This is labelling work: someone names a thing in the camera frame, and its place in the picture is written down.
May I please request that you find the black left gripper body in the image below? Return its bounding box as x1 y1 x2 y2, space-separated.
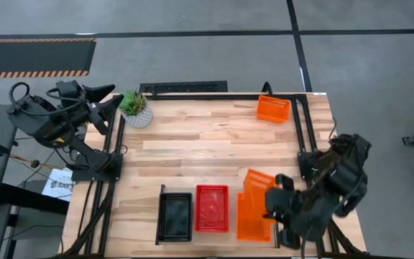
55 89 98 127

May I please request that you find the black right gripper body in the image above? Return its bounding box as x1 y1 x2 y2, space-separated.
264 185 303 231

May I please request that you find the orange plastic basket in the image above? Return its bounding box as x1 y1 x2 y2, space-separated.
242 168 277 226
256 94 291 124
236 191 273 242

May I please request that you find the red plastic basket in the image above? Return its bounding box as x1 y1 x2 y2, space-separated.
194 184 230 233

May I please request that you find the black plastic basket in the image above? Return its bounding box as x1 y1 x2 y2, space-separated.
156 192 193 243

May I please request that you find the succulent in patterned white pot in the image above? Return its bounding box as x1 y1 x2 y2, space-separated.
119 90 154 130

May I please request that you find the black hazard-striped floor mat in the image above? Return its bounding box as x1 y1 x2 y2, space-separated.
0 37 98 79

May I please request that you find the white printed paper sheet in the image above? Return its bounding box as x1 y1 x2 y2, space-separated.
41 167 75 202

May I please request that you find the black furniture beam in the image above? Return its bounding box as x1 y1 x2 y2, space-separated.
0 182 70 216

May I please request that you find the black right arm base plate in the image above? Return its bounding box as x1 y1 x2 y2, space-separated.
298 150 319 181

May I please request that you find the yellow cable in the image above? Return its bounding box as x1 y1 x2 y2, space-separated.
9 153 66 171

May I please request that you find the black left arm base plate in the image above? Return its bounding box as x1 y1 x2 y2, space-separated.
70 153 124 183

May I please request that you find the black aluminium table frame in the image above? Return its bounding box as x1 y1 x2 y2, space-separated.
63 92 368 258

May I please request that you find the thin black floor cable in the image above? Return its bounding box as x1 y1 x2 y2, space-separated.
0 224 64 255

